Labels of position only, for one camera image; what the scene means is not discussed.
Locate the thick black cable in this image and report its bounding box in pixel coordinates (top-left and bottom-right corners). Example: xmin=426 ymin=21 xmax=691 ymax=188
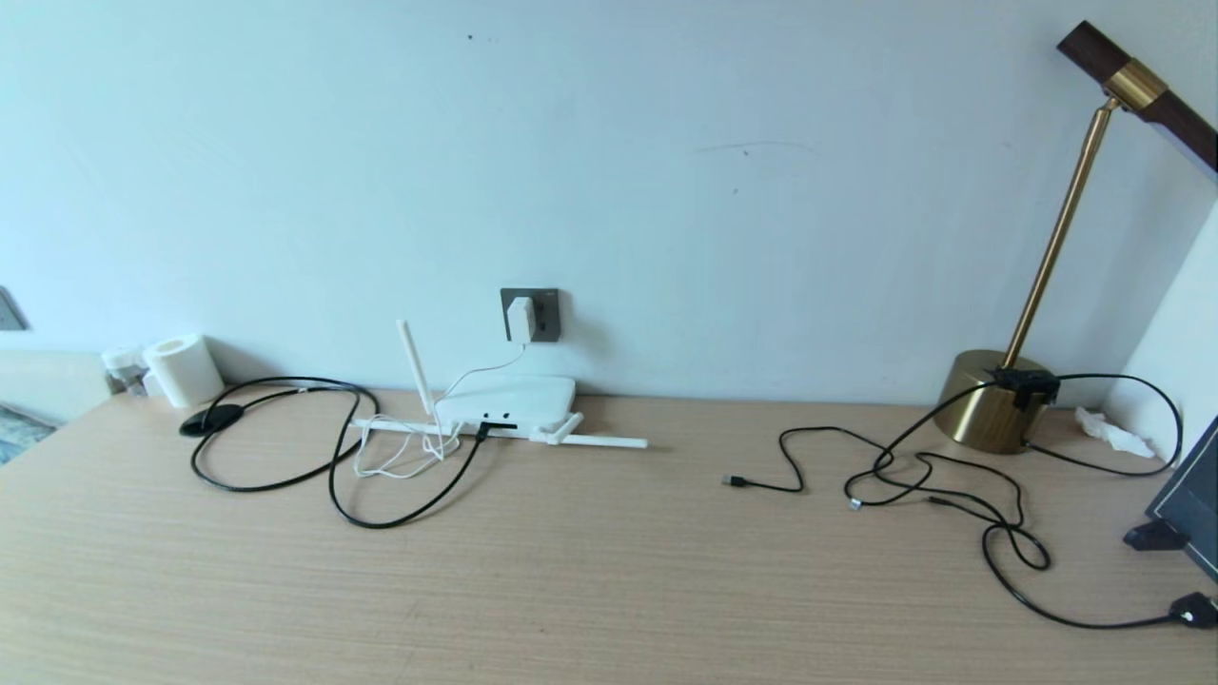
xmin=190 ymin=377 xmax=520 ymax=530

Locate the brass desk lamp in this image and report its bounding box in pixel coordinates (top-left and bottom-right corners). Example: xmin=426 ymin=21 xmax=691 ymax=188
xmin=935 ymin=21 xmax=1218 ymax=455

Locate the white paper towel roll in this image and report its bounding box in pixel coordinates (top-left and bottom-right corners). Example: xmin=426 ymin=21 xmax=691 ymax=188
xmin=143 ymin=333 xmax=226 ymax=409

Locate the small white container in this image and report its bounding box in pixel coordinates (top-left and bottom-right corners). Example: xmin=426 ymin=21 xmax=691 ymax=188
xmin=101 ymin=346 xmax=148 ymax=397

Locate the crumpled white tissue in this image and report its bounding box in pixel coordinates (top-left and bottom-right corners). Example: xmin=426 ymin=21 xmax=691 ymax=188
xmin=1075 ymin=406 xmax=1157 ymax=458

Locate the dark framed panel on stand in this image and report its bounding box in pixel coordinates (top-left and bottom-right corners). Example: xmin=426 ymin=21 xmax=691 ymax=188
xmin=1124 ymin=417 xmax=1218 ymax=581

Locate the grey wall socket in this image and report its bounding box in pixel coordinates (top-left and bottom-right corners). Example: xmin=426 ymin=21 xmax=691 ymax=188
xmin=501 ymin=287 xmax=561 ymax=343

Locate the thin white adapter cable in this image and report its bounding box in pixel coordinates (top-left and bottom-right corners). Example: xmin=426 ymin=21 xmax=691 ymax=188
xmin=354 ymin=342 xmax=527 ymax=480

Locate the black cable silver tip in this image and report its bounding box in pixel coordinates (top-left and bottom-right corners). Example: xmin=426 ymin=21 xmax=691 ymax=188
xmin=844 ymin=449 xmax=1029 ymax=527

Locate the black desk grommet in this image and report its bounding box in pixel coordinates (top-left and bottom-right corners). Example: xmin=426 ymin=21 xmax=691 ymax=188
xmin=179 ymin=404 xmax=246 ymax=439

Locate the black cable clip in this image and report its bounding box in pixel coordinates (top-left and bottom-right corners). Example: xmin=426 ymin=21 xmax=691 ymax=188
xmin=992 ymin=367 xmax=1062 ymax=410

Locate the black looped cable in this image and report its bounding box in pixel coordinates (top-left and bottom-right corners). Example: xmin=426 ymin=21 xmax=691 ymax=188
xmin=1025 ymin=372 xmax=1184 ymax=477

